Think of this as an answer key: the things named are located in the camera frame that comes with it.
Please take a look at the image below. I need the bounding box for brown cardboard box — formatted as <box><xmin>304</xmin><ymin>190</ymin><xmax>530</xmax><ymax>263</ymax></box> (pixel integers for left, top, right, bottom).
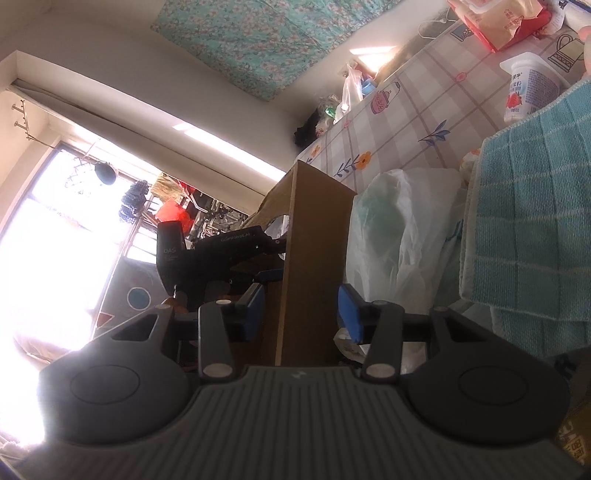
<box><xmin>249</xmin><ymin>160</ymin><xmax>357</xmax><ymax>367</ymax></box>

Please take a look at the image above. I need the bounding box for white yogurt cup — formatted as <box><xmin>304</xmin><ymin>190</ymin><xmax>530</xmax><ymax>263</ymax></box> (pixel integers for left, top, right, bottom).
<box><xmin>499</xmin><ymin>52</ymin><xmax>573</xmax><ymax>125</ymax></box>

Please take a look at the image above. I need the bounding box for blue hanging knit cloth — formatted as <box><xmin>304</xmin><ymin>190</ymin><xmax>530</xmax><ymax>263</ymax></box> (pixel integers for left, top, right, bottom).
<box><xmin>119</xmin><ymin>181</ymin><xmax>151</xmax><ymax>225</ymax></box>

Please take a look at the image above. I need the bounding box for wheelchair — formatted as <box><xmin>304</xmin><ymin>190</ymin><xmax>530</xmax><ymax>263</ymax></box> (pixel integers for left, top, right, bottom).
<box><xmin>185</xmin><ymin>191</ymin><xmax>259</xmax><ymax>241</ymax></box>

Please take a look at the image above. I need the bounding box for black bag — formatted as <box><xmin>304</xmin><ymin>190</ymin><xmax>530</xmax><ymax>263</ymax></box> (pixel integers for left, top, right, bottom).
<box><xmin>294</xmin><ymin>108</ymin><xmax>324</xmax><ymax>148</ymax></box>

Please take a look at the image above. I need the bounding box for dark hanging ball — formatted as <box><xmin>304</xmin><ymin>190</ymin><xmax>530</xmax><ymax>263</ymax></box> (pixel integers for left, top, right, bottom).
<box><xmin>95</xmin><ymin>161</ymin><xmax>118</xmax><ymax>186</ymax></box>

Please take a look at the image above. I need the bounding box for teal floral wall cloth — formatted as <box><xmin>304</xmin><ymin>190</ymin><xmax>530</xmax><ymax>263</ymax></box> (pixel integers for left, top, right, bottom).
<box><xmin>152</xmin><ymin>0</ymin><xmax>451</xmax><ymax>100</ymax></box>

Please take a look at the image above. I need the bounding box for red snack packet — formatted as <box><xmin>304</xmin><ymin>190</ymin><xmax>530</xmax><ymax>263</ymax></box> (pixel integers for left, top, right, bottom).
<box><xmin>447</xmin><ymin>0</ymin><xmax>552</xmax><ymax>52</ymax></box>

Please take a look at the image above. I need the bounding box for red plastic bag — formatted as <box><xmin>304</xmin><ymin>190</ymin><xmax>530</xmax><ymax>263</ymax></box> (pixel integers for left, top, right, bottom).
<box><xmin>154</xmin><ymin>198</ymin><xmax>195</xmax><ymax>232</ymax></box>

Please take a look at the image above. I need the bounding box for metal wall hook rack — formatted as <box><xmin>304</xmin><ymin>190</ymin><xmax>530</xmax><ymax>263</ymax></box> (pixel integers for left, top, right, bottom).
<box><xmin>11</xmin><ymin>98</ymin><xmax>34</xmax><ymax>140</ymax></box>

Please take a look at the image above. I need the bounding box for grey blanket with circles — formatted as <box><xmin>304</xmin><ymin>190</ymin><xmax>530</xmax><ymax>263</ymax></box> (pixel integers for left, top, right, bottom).
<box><xmin>92</xmin><ymin>256</ymin><xmax>167</xmax><ymax>337</ymax></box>

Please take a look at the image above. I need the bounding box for teal checked towel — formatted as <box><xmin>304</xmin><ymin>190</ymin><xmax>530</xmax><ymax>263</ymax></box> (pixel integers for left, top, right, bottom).
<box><xmin>459</xmin><ymin>76</ymin><xmax>591</xmax><ymax>358</ymax></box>

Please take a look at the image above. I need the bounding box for white cable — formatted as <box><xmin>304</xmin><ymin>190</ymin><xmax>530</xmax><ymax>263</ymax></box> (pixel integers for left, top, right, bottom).
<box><xmin>418</xmin><ymin>15</ymin><xmax>452</xmax><ymax>41</ymax></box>

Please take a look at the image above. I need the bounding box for checked printed tablecloth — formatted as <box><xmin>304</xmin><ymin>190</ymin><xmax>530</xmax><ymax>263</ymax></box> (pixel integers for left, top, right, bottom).
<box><xmin>295</xmin><ymin>18</ymin><xmax>591</xmax><ymax>195</ymax></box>

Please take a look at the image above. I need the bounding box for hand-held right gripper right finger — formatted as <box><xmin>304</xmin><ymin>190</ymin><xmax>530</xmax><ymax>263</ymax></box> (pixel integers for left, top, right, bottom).
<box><xmin>338</xmin><ymin>284</ymin><xmax>483</xmax><ymax>383</ymax></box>

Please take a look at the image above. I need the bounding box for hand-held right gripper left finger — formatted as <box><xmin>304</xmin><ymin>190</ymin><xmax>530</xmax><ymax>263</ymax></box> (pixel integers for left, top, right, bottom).
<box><xmin>111</xmin><ymin>282</ymin><xmax>267</xmax><ymax>381</ymax></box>

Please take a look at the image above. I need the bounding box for white knotted plastic bag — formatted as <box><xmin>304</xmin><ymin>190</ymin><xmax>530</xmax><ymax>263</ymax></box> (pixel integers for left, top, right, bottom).
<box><xmin>341</xmin><ymin>62</ymin><xmax>365</xmax><ymax>114</ymax></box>

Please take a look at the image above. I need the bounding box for beige hanging cloth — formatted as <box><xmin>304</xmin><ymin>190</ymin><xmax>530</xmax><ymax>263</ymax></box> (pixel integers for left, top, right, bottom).
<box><xmin>150</xmin><ymin>173</ymin><xmax>179</xmax><ymax>199</ymax></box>

